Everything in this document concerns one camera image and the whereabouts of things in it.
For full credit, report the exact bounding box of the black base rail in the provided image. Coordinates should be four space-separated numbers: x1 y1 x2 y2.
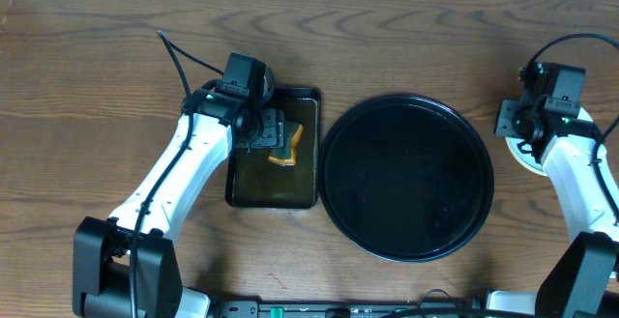
207 288 543 318

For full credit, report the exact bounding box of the black round tray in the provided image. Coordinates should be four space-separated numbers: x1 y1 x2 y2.
318 94 494 263

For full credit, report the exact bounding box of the black rectangular water tray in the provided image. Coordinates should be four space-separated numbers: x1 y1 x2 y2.
225 87 321 209

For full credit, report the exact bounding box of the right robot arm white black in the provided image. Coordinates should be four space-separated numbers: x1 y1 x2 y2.
486 96 618 317

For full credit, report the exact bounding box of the orange green sponge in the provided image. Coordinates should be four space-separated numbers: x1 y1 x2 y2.
268 122 304 166

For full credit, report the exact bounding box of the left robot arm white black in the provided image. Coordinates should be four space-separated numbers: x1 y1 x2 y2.
73 89 284 317

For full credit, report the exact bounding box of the light blue plate front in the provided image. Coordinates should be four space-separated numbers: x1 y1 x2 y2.
505 108 593 177

